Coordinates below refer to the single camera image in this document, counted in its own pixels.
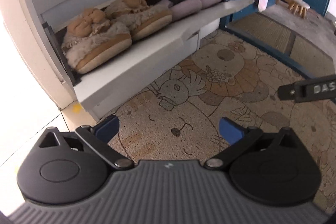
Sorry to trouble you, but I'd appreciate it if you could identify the cartoon patterned door mat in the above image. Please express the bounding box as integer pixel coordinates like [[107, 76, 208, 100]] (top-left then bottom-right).
[[109, 31, 335, 214]]

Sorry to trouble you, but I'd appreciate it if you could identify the woven straw outdoor mat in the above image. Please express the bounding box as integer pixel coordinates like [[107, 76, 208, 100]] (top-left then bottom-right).
[[227, 12, 335, 77]]

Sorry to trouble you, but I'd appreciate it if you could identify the white shoe cabinet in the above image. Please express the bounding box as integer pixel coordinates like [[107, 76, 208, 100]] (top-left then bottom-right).
[[1, 0, 254, 119]]

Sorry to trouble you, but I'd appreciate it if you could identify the small wooden stool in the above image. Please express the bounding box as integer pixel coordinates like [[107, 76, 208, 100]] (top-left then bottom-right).
[[285, 0, 310, 19]]

